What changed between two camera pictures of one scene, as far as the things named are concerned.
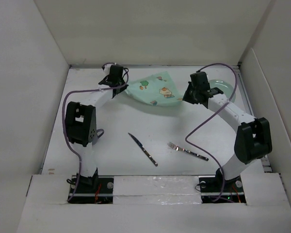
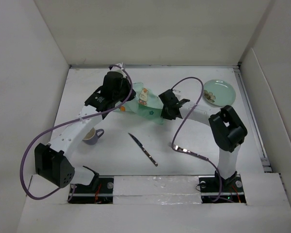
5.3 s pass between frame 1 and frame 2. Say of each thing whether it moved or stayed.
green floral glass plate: stayed
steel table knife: stayed
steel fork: stayed
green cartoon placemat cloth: moved
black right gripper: moved
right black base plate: stayed
